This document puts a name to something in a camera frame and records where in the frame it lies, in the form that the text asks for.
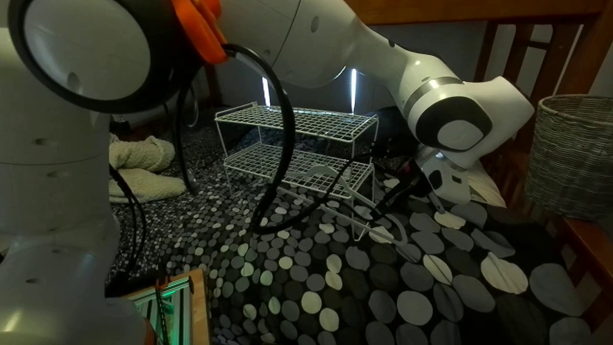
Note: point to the woven grey laundry basket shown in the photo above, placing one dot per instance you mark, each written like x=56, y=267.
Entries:
x=571, y=158

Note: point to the orange cable clip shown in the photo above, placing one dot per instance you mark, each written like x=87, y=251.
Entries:
x=200, y=21

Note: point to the black spotted bed duvet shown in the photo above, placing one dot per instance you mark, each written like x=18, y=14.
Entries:
x=495, y=280

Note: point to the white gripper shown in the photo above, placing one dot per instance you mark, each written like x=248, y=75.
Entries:
x=447, y=179

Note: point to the wooden crate with green light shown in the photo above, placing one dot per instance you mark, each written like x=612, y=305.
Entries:
x=175, y=309

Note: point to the white wire shelf rack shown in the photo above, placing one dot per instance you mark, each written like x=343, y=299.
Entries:
x=311, y=125

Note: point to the beige folded towel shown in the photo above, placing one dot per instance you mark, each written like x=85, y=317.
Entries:
x=140, y=163

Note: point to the wooden bunk bed frame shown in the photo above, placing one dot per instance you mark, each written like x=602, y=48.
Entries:
x=573, y=37

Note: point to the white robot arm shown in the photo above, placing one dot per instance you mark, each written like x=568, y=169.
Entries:
x=69, y=66

